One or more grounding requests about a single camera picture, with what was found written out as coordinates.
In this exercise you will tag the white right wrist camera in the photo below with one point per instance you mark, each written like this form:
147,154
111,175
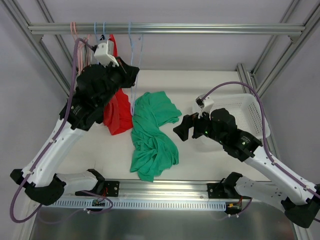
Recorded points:
202,106

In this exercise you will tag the white tank top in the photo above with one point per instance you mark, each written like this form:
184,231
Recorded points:
87,50

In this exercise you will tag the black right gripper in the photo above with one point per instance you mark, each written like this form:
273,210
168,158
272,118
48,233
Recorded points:
197,126

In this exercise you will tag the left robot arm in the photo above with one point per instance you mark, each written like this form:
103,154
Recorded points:
96,86

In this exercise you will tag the aluminium frame top rail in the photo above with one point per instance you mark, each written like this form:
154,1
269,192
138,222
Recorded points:
194,28

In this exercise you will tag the white slotted cable duct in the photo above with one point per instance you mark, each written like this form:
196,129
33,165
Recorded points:
140,204

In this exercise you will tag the red tank top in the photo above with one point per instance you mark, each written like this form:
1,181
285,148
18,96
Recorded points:
117,114

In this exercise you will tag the green tank top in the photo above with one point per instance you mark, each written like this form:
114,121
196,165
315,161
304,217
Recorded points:
154,152

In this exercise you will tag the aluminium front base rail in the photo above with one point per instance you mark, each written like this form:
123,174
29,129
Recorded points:
160,188

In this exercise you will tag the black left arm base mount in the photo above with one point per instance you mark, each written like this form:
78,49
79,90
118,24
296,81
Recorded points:
106,188

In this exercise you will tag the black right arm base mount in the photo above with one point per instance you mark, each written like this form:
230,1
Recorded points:
216,191

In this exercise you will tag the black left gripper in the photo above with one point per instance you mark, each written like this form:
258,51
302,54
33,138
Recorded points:
124,73

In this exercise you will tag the blue hanger with black top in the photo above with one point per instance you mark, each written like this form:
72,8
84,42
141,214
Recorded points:
96,33

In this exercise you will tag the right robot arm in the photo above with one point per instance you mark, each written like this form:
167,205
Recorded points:
296,197

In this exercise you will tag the pink wire hanger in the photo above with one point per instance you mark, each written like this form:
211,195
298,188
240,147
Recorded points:
80,48

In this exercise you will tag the white plastic basket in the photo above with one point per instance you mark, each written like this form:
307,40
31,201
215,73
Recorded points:
247,113

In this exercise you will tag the blue wire hanger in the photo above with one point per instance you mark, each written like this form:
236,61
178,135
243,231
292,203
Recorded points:
133,44

